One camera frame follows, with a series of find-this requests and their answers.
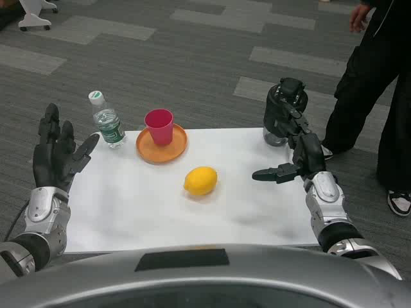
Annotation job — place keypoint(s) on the white furniture foot with casters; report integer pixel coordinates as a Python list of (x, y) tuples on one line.
[(32, 17), (49, 5)]

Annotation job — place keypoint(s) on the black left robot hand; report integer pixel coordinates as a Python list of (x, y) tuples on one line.
[(53, 160)]

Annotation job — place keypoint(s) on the person in black clothes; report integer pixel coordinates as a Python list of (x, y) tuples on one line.
[(366, 80)]

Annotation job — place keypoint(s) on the black bag on floor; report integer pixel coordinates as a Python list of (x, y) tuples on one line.
[(8, 17)]

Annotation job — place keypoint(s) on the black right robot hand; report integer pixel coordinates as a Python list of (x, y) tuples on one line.
[(309, 154)]

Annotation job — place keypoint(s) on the silver robot chest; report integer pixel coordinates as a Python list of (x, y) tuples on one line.
[(205, 285)]

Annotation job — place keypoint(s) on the clear plastic water bottle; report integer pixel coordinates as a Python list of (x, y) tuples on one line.
[(107, 125)]

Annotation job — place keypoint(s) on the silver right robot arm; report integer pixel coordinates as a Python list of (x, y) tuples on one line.
[(327, 199)]

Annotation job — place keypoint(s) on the yellow lemon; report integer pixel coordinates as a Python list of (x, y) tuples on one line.
[(201, 181)]

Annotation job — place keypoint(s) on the orange round plate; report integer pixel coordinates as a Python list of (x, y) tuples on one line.
[(147, 150)]

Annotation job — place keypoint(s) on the red plastic cup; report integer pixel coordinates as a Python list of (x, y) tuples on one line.
[(159, 128)]

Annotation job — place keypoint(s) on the black blender jar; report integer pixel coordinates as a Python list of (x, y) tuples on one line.
[(274, 112)]

